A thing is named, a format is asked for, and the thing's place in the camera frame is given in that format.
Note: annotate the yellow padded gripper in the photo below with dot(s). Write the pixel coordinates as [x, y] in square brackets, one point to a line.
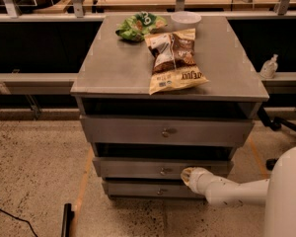
[198, 180]

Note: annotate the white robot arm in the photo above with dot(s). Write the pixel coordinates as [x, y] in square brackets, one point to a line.
[277, 193]

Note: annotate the grey wooden drawer cabinet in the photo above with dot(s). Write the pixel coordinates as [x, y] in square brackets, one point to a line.
[114, 81]

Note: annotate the grey top drawer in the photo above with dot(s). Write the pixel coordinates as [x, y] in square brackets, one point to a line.
[167, 131]

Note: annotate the black office chair base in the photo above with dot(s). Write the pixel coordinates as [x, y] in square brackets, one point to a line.
[275, 124]

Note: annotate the brown yellow snack bag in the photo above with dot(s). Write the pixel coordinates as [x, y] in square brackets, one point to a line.
[174, 65]

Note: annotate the black bar on floor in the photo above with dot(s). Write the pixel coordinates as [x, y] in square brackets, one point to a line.
[68, 215]

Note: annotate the hand sanitizer bottle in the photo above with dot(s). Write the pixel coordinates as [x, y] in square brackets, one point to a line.
[269, 68]

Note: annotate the green chip bag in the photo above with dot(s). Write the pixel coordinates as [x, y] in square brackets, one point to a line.
[136, 27]

